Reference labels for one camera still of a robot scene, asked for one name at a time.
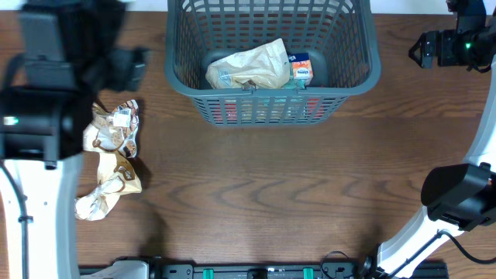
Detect orange pasta bag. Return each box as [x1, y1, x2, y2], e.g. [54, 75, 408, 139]
[208, 98, 331, 125]

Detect clear cookie snack bag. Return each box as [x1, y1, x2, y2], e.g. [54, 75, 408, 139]
[83, 99, 140, 158]

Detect grey plastic basket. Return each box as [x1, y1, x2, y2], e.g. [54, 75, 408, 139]
[164, 0, 381, 127]

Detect brown white bottom snack bag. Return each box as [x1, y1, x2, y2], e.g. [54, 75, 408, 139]
[74, 153, 143, 221]

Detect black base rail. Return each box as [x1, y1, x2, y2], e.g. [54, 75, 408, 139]
[79, 255, 450, 279]

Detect white teal small packet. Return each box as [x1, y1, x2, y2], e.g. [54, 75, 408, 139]
[255, 79, 307, 117]

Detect multicolour tissue pack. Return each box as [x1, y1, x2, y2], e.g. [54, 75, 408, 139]
[288, 53, 314, 87]

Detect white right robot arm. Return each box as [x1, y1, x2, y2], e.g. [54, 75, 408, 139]
[164, 1, 495, 278]

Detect beige snack pouch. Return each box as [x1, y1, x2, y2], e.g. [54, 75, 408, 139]
[205, 38, 291, 89]

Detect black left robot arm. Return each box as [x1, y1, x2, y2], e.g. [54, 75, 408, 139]
[1, 0, 148, 278]

